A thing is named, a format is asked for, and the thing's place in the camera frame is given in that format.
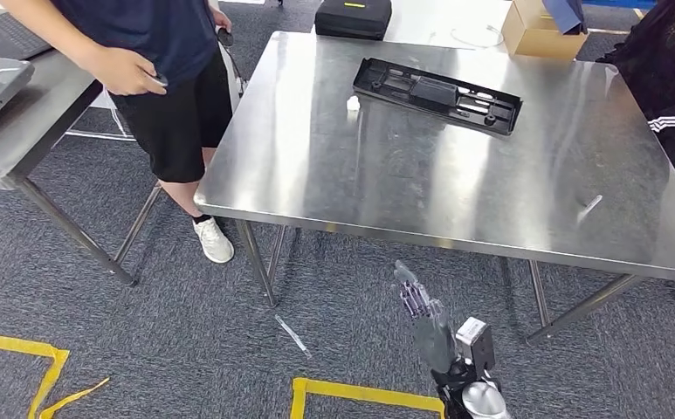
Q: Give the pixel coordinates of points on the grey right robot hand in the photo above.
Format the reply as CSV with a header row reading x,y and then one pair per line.
x,y
432,341

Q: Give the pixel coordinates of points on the yellow tape square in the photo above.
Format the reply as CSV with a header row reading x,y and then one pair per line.
x,y
366,393

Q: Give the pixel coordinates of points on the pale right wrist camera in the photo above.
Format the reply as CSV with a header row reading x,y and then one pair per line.
x,y
473,332

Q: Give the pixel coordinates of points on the stainless steel workbench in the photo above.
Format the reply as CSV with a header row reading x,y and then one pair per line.
x,y
400,173

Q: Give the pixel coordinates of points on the person's right hand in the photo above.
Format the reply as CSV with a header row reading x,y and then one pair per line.
x,y
123,72

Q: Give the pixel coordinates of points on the clear tape strip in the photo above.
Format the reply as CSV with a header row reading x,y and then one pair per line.
x,y
292,335
590,208

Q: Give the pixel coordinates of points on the black plastic plate part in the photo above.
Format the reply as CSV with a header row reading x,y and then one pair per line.
x,y
435,92

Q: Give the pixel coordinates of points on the person's right forearm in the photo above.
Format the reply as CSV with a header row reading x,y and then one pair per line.
x,y
48,29

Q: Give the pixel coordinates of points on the loose yellow tape outline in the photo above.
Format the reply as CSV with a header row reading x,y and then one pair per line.
x,y
19,347

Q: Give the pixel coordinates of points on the stainless steel table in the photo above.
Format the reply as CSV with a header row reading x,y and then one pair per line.
x,y
42,110

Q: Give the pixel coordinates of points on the person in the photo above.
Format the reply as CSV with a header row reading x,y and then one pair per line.
x,y
169,115
661,69

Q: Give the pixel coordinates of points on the black carrying case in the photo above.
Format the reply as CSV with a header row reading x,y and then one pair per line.
x,y
351,20

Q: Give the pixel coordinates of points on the white table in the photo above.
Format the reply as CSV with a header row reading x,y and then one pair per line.
x,y
441,20

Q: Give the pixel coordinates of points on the person's left hand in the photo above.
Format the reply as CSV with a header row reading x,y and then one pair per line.
x,y
221,20

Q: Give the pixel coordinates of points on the blue folder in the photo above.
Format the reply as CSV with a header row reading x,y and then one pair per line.
x,y
565,14

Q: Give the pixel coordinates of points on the black hand controller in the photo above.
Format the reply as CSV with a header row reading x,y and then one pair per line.
x,y
225,37
160,80

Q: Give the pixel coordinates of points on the dark laptop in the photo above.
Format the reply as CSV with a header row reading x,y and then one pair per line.
x,y
1,37

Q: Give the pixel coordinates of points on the small white plastic piece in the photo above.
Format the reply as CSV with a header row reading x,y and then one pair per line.
x,y
352,103

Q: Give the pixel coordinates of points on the cardboard box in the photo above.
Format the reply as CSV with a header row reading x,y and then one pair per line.
x,y
536,40

